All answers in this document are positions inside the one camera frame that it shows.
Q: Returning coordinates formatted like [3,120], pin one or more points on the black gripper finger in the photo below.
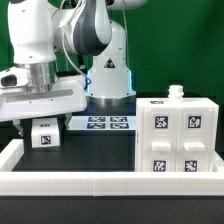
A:
[24,131]
[63,124]

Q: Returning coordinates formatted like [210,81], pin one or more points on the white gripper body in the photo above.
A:
[66,96]

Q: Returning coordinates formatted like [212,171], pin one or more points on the white cabinet top block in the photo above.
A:
[45,133]

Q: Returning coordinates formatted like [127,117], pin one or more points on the white door panel with tags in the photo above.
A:
[160,140]

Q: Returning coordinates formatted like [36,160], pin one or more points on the white cabinet body box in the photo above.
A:
[176,100]

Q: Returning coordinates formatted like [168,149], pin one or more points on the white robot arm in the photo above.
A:
[37,31]

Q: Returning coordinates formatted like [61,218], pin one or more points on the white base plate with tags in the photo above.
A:
[100,123]

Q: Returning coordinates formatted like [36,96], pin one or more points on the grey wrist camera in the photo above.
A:
[13,77]

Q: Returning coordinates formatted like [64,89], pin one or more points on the white U-shaped fence wall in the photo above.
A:
[104,183]

